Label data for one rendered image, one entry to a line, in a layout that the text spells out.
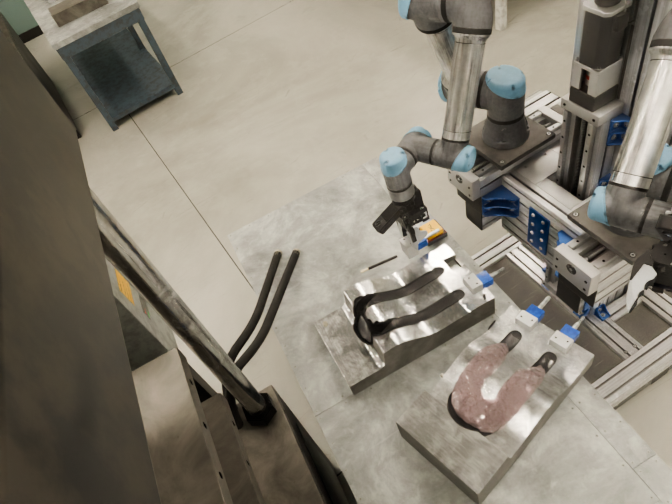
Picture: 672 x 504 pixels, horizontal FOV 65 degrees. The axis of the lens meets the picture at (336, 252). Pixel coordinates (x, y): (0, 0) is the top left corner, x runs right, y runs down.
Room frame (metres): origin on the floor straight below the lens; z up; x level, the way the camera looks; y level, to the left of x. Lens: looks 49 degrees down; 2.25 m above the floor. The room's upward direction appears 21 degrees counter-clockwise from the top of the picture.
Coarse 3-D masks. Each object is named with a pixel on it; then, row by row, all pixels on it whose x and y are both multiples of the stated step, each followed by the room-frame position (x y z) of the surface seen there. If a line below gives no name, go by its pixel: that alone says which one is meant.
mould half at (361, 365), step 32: (448, 256) 1.01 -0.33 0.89; (352, 288) 0.99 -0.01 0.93; (384, 288) 0.97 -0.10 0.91; (448, 288) 0.89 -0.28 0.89; (320, 320) 0.97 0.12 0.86; (352, 320) 0.92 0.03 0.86; (448, 320) 0.79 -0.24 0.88; (480, 320) 0.80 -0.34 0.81; (352, 352) 0.82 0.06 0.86; (384, 352) 0.74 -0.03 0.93; (416, 352) 0.76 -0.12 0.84; (352, 384) 0.72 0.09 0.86
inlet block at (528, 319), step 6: (546, 300) 0.75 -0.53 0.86; (534, 306) 0.74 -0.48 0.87; (540, 306) 0.74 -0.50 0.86; (522, 312) 0.73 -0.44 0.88; (528, 312) 0.73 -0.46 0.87; (534, 312) 0.72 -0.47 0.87; (540, 312) 0.72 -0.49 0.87; (516, 318) 0.72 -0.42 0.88; (522, 318) 0.71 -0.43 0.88; (528, 318) 0.71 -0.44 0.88; (534, 318) 0.70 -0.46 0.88; (540, 318) 0.71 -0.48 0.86; (522, 324) 0.70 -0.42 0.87; (528, 324) 0.69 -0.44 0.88; (534, 324) 0.69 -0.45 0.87; (528, 330) 0.68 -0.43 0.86
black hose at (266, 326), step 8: (264, 328) 0.97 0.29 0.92; (256, 336) 0.95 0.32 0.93; (264, 336) 0.95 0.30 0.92; (256, 344) 0.92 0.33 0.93; (248, 352) 0.90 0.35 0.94; (240, 360) 0.88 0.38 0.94; (248, 360) 0.88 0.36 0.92; (240, 368) 0.86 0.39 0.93; (232, 400) 0.80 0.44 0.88; (232, 408) 0.79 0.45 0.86; (240, 424) 0.76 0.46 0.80
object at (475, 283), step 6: (498, 270) 0.89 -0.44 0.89; (468, 276) 0.89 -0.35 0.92; (474, 276) 0.88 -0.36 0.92; (480, 276) 0.88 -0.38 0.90; (486, 276) 0.87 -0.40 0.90; (492, 276) 0.87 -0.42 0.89; (468, 282) 0.87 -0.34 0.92; (474, 282) 0.86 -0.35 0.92; (480, 282) 0.85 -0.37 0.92; (486, 282) 0.85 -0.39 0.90; (492, 282) 0.86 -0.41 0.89; (468, 288) 0.86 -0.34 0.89; (474, 288) 0.84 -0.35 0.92; (480, 288) 0.85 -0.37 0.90
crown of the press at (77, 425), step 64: (0, 64) 0.72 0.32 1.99; (0, 128) 0.55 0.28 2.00; (64, 128) 0.79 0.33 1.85; (0, 192) 0.43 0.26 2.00; (64, 192) 0.57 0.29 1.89; (0, 256) 0.34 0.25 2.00; (64, 256) 0.42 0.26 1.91; (0, 320) 0.27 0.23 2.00; (64, 320) 0.32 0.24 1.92; (0, 384) 0.21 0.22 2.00; (64, 384) 0.25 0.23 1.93; (128, 384) 0.31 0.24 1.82; (0, 448) 0.17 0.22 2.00; (64, 448) 0.19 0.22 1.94; (128, 448) 0.22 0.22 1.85
